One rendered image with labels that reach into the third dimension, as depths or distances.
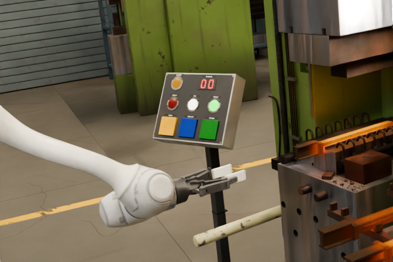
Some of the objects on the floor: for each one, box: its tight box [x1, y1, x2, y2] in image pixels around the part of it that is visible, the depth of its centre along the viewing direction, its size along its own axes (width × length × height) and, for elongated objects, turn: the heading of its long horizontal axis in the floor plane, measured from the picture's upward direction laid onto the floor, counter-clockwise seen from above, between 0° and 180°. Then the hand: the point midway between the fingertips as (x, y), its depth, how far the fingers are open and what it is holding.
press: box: [102, 0, 265, 116], centre depth 706 cm, size 220×123×290 cm, turn 134°
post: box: [205, 147, 230, 262], centre depth 252 cm, size 4×4×108 cm
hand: (230, 173), depth 179 cm, fingers open, 7 cm apart
